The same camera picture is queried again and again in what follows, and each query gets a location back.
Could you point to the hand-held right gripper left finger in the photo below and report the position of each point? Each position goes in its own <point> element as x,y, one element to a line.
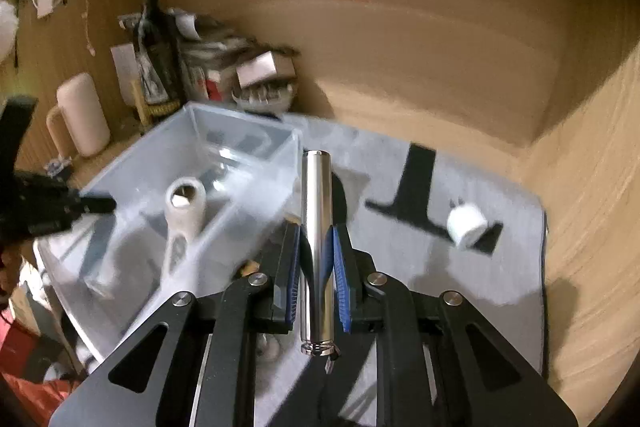
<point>292,279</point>

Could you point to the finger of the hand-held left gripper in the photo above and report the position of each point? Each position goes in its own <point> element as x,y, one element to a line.
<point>95,205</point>

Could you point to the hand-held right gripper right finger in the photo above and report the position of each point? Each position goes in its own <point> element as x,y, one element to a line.
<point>342,282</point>

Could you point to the silver metal cylinder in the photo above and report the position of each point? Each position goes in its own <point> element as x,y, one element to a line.
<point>316,252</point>

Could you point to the clear plastic storage bin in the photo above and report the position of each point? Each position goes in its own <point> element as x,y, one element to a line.
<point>125,227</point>

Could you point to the white handheld facial device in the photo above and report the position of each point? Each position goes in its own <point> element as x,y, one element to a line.
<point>182,209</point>

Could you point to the white travel plug adapter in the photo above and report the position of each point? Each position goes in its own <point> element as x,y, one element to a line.
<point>466,224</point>

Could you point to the blue and white small packet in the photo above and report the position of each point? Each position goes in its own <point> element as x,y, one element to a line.
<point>57,166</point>

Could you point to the pink mug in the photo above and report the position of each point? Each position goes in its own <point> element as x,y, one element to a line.
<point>82,117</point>

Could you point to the yellow candle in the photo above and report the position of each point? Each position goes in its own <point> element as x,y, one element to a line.
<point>140,99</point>

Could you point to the white paper sheet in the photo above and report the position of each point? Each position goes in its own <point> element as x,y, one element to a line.
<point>123,63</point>

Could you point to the dark wine bottle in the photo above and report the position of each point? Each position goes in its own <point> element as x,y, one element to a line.
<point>160,57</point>

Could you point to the orange cloth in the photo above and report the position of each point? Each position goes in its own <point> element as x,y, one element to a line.
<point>25,372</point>

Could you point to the stack of books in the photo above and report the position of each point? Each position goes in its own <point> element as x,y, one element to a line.
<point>210,67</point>

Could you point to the white fluffy pad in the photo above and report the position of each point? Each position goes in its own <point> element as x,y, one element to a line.
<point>6,27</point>

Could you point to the white bowl of foil sweets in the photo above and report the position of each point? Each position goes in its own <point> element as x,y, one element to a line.
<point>262,98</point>

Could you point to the rolled white paper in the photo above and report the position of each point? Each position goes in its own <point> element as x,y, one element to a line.
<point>186,24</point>

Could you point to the white paper tag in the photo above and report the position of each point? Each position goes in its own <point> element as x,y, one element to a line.
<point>46,3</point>

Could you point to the small white cardboard box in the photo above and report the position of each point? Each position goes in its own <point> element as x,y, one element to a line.
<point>260,69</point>

